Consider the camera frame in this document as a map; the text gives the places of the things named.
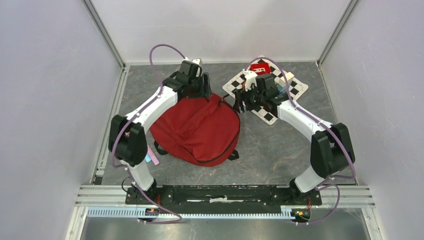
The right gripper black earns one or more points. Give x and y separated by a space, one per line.
243 95

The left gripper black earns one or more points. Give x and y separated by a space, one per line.
205 90

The red backpack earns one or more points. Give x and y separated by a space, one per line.
201 131

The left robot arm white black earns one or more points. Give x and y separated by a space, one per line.
127 137

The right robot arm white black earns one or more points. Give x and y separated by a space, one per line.
331 149

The red toy block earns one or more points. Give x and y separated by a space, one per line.
260 68

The white blue block tower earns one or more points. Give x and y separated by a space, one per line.
285 81

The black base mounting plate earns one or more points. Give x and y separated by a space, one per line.
222 199

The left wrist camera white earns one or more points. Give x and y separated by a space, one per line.
191 67

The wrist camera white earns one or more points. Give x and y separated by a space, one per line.
249 77
191 67

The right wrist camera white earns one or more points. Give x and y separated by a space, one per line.
249 77

